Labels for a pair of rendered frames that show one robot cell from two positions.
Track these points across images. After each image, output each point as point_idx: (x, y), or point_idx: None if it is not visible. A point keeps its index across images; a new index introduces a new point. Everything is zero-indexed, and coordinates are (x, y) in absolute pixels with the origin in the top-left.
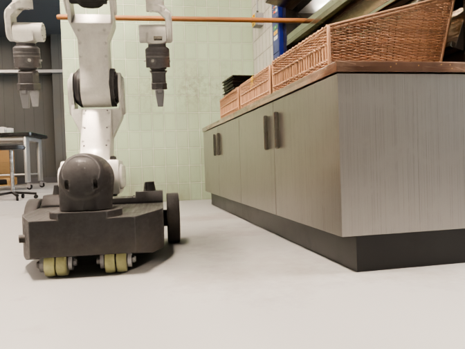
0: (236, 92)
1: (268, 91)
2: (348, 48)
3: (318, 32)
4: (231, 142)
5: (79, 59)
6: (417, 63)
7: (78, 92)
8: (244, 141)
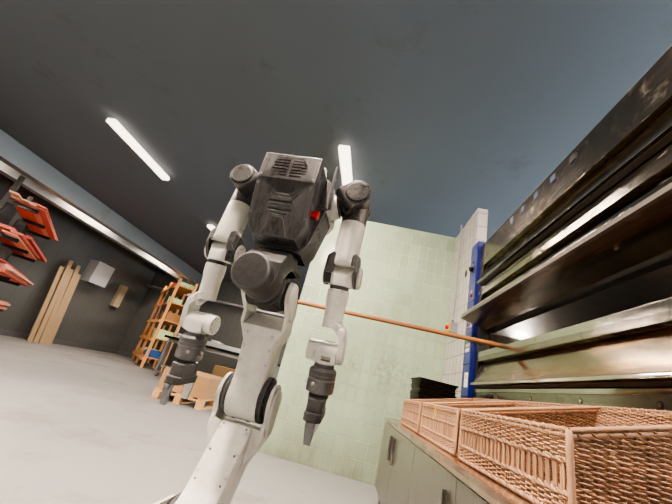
0: (418, 406)
1: (453, 442)
2: (610, 482)
3: (546, 427)
4: (403, 466)
5: (238, 362)
6: None
7: (222, 399)
8: (415, 485)
